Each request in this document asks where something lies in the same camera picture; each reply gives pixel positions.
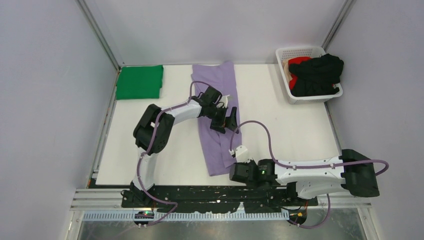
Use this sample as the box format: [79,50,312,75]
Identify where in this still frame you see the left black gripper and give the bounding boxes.
[206,104,238,134]

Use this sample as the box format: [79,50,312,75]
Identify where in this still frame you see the purple t shirt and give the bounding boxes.
[191,61,242,177]

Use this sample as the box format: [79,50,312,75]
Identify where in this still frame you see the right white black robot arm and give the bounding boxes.
[229,149,380,205]

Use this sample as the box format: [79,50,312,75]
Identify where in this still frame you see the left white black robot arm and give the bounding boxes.
[129,85,242,207]

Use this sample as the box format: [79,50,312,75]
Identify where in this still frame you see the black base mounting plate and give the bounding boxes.
[120,185,318,214]

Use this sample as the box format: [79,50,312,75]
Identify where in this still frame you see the beige t shirt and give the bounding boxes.
[281,58,293,84]

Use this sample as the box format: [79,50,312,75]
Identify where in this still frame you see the white plastic laundry basket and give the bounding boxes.
[275,45,344,105]

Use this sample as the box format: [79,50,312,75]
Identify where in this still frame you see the red t shirt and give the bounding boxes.
[286,56,312,90]

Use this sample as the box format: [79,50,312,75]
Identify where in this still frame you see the folded green t shirt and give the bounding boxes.
[115,65,164,100]

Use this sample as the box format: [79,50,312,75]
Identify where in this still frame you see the black t shirt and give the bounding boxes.
[290,53,344,97]

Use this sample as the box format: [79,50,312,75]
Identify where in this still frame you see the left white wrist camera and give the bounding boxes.
[220,95,232,108]

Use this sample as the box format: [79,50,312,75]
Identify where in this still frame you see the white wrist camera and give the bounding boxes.
[229,145,250,163]
[220,95,232,108]

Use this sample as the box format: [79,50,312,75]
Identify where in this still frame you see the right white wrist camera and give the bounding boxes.
[229,145,250,163]

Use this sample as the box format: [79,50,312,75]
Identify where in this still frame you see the aluminium frame rail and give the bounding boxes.
[70,188,372,222]

